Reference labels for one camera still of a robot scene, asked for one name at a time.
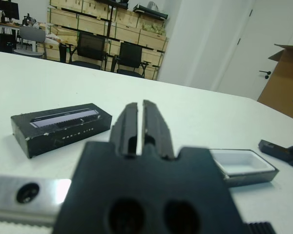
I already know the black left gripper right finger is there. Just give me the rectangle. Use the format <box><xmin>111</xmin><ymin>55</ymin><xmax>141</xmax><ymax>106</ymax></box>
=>
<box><xmin>141</xmin><ymin>99</ymin><xmax>174</xmax><ymax>159</ymax></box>

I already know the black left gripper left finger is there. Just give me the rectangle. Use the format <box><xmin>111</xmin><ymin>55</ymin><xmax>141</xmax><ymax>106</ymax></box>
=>
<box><xmin>109</xmin><ymin>102</ymin><xmax>139</xmax><ymax>158</ymax></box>

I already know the black slim camera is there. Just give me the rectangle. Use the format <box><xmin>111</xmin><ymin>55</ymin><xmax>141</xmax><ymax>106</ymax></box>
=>
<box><xmin>258</xmin><ymin>139</ymin><xmax>293</xmax><ymax>160</ymax></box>

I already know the black rectangular box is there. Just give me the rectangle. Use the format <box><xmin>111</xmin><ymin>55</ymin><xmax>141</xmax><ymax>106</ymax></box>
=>
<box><xmin>10</xmin><ymin>102</ymin><xmax>113</xmax><ymax>159</ymax></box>

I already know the black box base white insert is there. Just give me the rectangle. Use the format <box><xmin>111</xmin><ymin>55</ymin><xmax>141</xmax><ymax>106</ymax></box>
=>
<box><xmin>209</xmin><ymin>148</ymin><xmax>280</xmax><ymax>188</ymax></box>

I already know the brown cardboard box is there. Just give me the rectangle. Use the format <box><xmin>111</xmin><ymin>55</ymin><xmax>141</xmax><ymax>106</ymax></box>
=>
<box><xmin>257</xmin><ymin>43</ymin><xmax>293</xmax><ymax>120</ymax></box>

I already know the wooden crate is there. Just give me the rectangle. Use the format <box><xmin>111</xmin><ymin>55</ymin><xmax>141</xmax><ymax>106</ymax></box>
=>
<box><xmin>138</xmin><ymin>29</ymin><xmax>167</xmax><ymax>52</ymax></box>
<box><xmin>50</xmin><ymin>0</ymin><xmax>84</xmax><ymax>12</ymax></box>
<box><xmin>82</xmin><ymin>0</ymin><xmax>113</xmax><ymax>21</ymax></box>
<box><xmin>140</xmin><ymin>47</ymin><xmax>165</xmax><ymax>80</ymax></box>
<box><xmin>47</xmin><ymin>8</ymin><xmax>79</xmax><ymax>30</ymax></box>
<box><xmin>114</xmin><ymin>23</ymin><xmax>141</xmax><ymax>44</ymax></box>
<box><xmin>111</xmin><ymin>8</ymin><xmax>140</xmax><ymax>29</ymax></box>
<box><xmin>47</xmin><ymin>25</ymin><xmax>79</xmax><ymax>43</ymax></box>
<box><xmin>77</xmin><ymin>14</ymin><xmax>110</xmax><ymax>37</ymax></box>

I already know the black mesh office chair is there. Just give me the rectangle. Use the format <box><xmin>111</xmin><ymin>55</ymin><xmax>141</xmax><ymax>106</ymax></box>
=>
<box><xmin>59</xmin><ymin>32</ymin><xmax>107</xmax><ymax>71</ymax></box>
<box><xmin>112</xmin><ymin>41</ymin><xmax>152</xmax><ymax>79</ymax></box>

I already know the black long case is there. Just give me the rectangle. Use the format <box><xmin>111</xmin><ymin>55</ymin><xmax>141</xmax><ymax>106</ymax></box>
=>
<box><xmin>95</xmin><ymin>0</ymin><xmax>129</xmax><ymax>8</ymax></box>
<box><xmin>133</xmin><ymin>4</ymin><xmax>168</xmax><ymax>20</ymax></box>

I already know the crumpled clear plastic bag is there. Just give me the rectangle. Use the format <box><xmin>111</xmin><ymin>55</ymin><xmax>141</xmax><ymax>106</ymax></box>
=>
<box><xmin>147</xmin><ymin>1</ymin><xmax>161</xmax><ymax>12</ymax></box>

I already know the white door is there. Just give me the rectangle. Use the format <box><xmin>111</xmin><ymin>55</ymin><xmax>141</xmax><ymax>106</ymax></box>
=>
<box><xmin>218</xmin><ymin>0</ymin><xmax>293</xmax><ymax>100</ymax></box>

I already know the grey plastic chair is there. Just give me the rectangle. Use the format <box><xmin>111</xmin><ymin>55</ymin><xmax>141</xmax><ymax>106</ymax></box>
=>
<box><xmin>13</xmin><ymin>25</ymin><xmax>46</xmax><ymax>59</ymax></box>

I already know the black computer tower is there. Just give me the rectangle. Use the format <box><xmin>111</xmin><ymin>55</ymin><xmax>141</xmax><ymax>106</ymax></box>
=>
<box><xmin>0</xmin><ymin>34</ymin><xmax>17</xmax><ymax>53</ymax></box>

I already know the wooden desk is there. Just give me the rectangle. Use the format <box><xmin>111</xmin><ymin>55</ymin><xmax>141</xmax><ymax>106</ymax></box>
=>
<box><xmin>0</xmin><ymin>21</ymin><xmax>22</xmax><ymax>49</ymax></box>

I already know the black monitor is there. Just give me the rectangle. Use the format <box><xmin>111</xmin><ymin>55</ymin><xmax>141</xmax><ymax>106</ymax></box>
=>
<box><xmin>0</xmin><ymin>0</ymin><xmax>20</xmax><ymax>21</ymax></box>

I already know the black metal upright post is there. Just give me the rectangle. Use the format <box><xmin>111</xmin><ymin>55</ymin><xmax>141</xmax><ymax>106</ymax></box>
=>
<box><xmin>106</xmin><ymin>4</ymin><xmax>116</xmax><ymax>73</ymax></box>

